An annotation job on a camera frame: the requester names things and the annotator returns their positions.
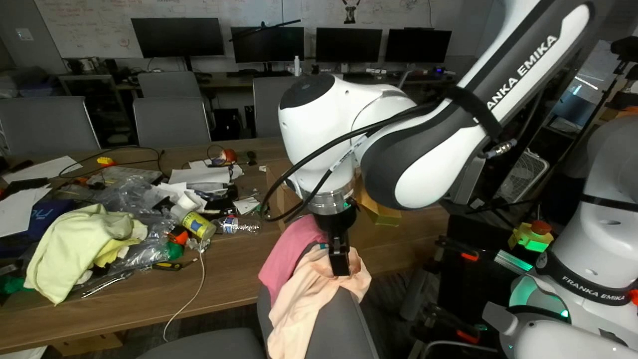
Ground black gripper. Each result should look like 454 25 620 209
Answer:
321 209 358 277

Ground peach cloth garment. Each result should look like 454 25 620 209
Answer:
265 245 374 359

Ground pink cloth garment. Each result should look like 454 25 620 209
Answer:
257 213 330 306

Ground green yellow red button box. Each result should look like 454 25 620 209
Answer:
508 219 556 255

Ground white box fan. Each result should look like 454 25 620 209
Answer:
494 149 552 205

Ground white paper card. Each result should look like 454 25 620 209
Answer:
231 195 263 217

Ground small clear bottle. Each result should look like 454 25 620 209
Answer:
217 215 261 235

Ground black equipment cart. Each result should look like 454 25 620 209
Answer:
434 211 534 334

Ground yellow tin can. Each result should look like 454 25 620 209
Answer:
179 209 219 243

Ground red round object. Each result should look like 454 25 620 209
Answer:
215 145 239 167

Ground white paper cup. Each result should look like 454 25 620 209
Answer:
167 189 207 223

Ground white paper stack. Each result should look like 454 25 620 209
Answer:
167 161 245 189

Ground clear plastic bags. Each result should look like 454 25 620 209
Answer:
77 173 177 275

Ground black computer monitor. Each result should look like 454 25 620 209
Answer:
229 23 307 65
129 15 225 59
384 25 454 65
315 25 384 63

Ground grey crumpled cloth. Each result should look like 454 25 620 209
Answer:
97 209 135 243

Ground yellow cloth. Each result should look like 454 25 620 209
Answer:
23 203 149 306

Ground blue bag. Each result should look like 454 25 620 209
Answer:
25 197 77 239

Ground white paper sheet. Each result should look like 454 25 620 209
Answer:
2 153 85 185
0 185 51 239

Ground thin white cable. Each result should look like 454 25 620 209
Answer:
161 239 209 344

